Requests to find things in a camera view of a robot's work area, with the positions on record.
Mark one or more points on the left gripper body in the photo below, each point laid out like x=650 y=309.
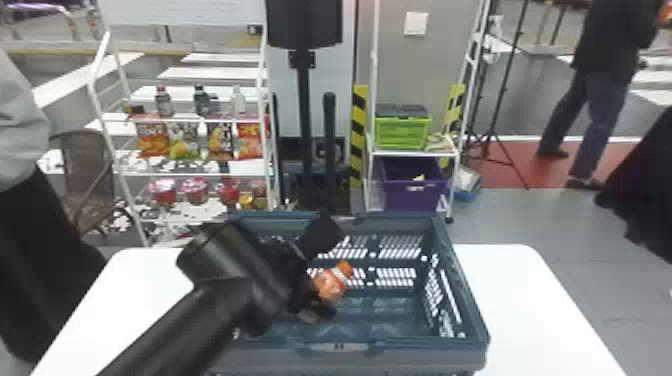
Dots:
x=300 y=286

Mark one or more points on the orange bottle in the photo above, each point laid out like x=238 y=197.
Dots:
x=330 y=283

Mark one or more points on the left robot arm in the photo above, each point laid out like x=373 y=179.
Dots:
x=210 y=304

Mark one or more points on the red noodle cup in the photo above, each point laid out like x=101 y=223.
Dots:
x=164 y=192
x=229 y=191
x=194 y=190

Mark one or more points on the blue basket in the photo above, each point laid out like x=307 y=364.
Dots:
x=420 y=336

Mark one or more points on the purple crate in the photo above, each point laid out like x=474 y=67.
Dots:
x=412 y=194

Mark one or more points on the red snack packet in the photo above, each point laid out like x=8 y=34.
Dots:
x=250 y=139

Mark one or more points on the black snack packet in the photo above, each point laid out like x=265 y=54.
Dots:
x=220 y=140

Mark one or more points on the green crate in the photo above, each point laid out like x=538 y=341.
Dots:
x=401 y=132

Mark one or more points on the green snack packet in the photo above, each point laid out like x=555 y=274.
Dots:
x=184 y=142

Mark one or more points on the white bottle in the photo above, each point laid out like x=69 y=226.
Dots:
x=237 y=101

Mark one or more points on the dark green bottle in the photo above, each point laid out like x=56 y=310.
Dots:
x=201 y=101

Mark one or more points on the orange snack packet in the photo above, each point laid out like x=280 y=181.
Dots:
x=152 y=137

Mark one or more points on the white shelf trolley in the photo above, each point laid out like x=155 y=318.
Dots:
x=372 y=78

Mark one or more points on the person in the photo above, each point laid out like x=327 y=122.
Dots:
x=31 y=252
x=604 y=47

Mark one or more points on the black tripod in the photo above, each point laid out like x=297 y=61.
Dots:
x=505 y=78

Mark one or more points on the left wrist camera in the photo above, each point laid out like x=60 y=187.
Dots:
x=321 y=234

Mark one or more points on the striped post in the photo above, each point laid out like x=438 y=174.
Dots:
x=454 y=107
x=359 y=131

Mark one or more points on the white wall plate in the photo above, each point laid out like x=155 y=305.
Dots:
x=416 y=23

